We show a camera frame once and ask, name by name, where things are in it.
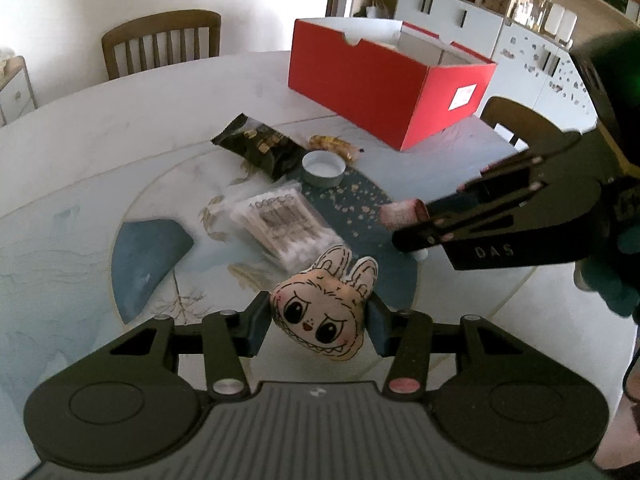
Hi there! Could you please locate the small white side cabinet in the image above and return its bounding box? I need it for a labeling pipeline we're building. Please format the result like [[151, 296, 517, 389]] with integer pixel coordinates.
[[0, 56, 37, 127]]

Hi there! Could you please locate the white shoe cabinet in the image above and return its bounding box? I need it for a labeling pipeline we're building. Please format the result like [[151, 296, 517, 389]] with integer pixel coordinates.
[[395, 0, 502, 58]]

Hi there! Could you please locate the yellow wrapped snack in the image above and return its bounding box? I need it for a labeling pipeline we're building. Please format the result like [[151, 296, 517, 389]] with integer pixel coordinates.
[[308, 134, 364, 164]]

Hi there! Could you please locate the cotton swab pack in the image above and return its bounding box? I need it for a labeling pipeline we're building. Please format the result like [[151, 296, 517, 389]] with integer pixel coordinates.
[[230, 182, 345, 273]]

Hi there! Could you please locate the brown wooden chair right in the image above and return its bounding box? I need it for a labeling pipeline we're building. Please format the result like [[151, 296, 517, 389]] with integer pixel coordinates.
[[480, 96, 582, 155]]

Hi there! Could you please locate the brown wooden chair left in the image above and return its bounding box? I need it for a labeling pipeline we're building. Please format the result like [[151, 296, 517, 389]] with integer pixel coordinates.
[[101, 10, 222, 80]]

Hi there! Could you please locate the pink white small pouch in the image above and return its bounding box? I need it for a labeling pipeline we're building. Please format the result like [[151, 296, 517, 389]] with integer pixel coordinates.
[[380, 198, 430, 232]]

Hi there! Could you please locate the red cardboard shoe box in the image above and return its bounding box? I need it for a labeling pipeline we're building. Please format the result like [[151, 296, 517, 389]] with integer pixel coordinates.
[[288, 18, 496, 151]]

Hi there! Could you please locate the white cabinet with stickers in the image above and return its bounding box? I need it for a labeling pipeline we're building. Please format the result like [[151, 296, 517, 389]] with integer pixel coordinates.
[[486, 22, 597, 132]]

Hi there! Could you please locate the labubu face plush pillow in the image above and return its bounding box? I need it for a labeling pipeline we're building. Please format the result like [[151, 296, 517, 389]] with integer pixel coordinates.
[[270, 245, 378, 361]]

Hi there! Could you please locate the small grey round tin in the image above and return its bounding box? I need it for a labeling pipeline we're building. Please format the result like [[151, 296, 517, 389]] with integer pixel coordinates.
[[302, 150, 346, 188]]

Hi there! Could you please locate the brown wooden chair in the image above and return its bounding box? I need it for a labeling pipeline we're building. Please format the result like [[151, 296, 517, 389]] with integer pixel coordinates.
[[101, 10, 222, 80], [480, 96, 582, 155]]

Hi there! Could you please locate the black snack packet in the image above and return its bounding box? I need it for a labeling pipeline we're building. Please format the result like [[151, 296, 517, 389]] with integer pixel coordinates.
[[212, 114, 307, 181]]

